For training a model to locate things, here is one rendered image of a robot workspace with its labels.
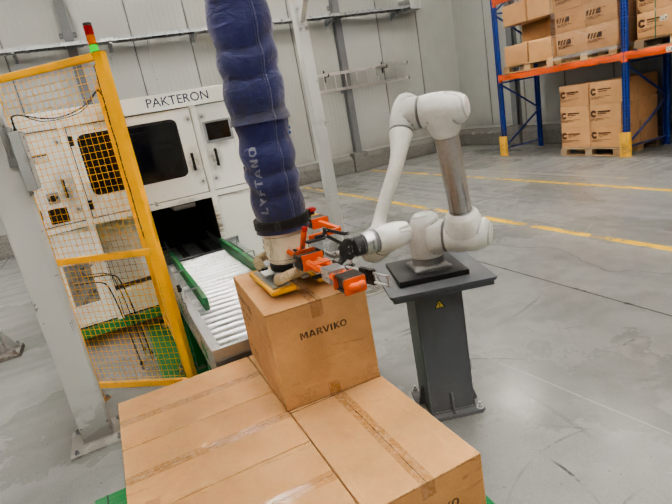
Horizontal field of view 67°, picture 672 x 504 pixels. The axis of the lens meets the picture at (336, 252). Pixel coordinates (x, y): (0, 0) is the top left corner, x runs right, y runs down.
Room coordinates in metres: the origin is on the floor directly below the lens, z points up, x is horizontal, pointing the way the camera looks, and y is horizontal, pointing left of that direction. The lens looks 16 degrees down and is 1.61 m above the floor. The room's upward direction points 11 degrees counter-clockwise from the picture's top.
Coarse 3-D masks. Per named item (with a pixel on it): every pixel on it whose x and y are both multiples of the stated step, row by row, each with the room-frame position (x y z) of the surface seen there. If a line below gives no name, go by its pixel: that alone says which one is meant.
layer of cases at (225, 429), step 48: (192, 384) 2.05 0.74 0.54; (240, 384) 1.97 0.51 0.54; (384, 384) 1.76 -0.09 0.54; (144, 432) 1.74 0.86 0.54; (192, 432) 1.68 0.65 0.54; (240, 432) 1.62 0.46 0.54; (288, 432) 1.57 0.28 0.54; (336, 432) 1.51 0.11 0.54; (384, 432) 1.47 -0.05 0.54; (432, 432) 1.42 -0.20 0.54; (144, 480) 1.45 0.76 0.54; (192, 480) 1.40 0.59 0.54; (240, 480) 1.36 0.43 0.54; (288, 480) 1.32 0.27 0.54; (336, 480) 1.28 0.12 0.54; (384, 480) 1.24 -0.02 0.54; (432, 480) 1.22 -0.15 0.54; (480, 480) 1.28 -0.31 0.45
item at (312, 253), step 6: (294, 252) 1.81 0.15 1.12; (300, 252) 1.81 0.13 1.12; (306, 252) 1.82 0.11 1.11; (312, 252) 1.80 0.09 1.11; (318, 252) 1.76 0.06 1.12; (294, 258) 1.79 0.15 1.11; (300, 258) 1.74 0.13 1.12; (306, 258) 1.74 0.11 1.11; (312, 258) 1.75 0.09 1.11; (300, 264) 1.76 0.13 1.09; (306, 270) 1.74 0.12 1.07
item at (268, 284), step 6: (252, 276) 2.07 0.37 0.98; (258, 276) 2.03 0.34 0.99; (258, 282) 1.99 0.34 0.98; (264, 282) 1.95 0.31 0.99; (270, 282) 1.92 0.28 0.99; (288, 282) 1.88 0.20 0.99; (264, 288) 1.91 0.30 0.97; (270, 288) 1.86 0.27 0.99; (276, 288) 1.84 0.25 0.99; (282, 288) 1.83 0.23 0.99; (288, 288) 1.83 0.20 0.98; (294, 288) 1.84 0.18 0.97; (270, 294) 1.84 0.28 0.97; (276, 294) 1.81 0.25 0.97
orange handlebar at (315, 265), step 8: (320, 224) 2.33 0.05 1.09; (328, 224) 2.24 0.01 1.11; (320, 232) 2.12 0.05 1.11; (328, 232) 2.12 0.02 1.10; (296, 248) 1.94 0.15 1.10; (312, 264) 1.67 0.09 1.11; (328, 264) 1.65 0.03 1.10; (320, 272) 1.61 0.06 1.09; (360, 280) 1.43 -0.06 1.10; (352, 288) 1.41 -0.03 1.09; (360, 288) 1.41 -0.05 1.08
